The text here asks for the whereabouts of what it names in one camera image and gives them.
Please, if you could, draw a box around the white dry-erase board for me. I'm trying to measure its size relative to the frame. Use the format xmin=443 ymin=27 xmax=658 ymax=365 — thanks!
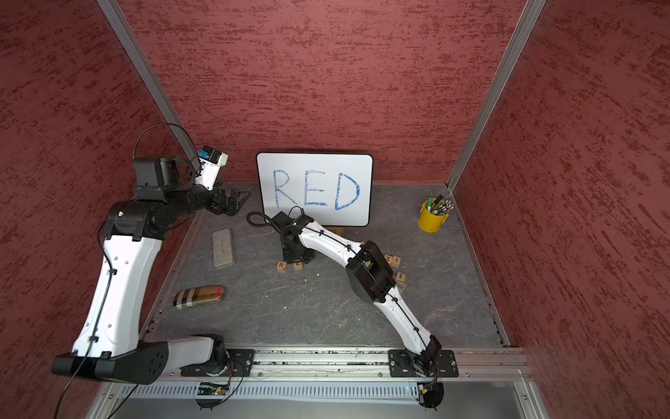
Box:
xmin=256 ymin=152 xmax=373 ymax=227

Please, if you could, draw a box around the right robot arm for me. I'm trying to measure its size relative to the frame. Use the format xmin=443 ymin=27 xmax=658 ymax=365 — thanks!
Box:
xmin=270 ymin=212 xmax=442 ymax=377

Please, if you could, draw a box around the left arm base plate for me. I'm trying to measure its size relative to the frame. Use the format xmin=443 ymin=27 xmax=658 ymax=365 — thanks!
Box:
xmin=180 ymin=349 xmax=256 ymax=378

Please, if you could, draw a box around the yellow pencil cup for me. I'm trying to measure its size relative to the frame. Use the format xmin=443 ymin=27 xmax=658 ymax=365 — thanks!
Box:
xmin=418 ymin=202 xmax=449 ymax=233

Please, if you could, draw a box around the brown striped cylinder case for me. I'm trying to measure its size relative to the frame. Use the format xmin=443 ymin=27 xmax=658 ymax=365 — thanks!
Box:
xmin=173 ymin=286 xmax=226 ymax=310

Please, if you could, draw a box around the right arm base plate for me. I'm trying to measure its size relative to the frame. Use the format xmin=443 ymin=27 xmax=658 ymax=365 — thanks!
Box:
xmin=387 ymin=349 xmax=459 ymax=378

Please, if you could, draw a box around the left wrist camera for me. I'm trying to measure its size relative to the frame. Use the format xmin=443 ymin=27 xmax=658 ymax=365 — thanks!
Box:
xmin=195 ymin=146 xmax=229 ymax=190

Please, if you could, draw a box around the aluminium front rail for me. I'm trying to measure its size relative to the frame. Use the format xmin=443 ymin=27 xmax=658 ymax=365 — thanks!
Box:
xmin=104 ymin=345 xmax=535 ymax=382

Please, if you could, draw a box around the perforated cable duct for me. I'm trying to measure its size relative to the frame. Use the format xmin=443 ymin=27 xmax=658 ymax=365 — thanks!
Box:
xmin=118 ymin=382 xmax=420 ymax=404

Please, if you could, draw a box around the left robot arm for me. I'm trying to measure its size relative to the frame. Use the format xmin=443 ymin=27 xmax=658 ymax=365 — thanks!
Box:
xmin=52 ymin=148 xmax=241 ymax=385

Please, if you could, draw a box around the pencils and markers bundle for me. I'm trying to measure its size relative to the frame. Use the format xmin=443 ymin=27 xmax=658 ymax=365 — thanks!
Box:
xmin=426 ymin=195 xmax=455 ymax=216

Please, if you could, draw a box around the wooden block blue E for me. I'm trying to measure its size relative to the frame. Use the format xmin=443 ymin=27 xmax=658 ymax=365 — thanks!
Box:
xmin=395 ymin=272 xmax=407 ymax=293

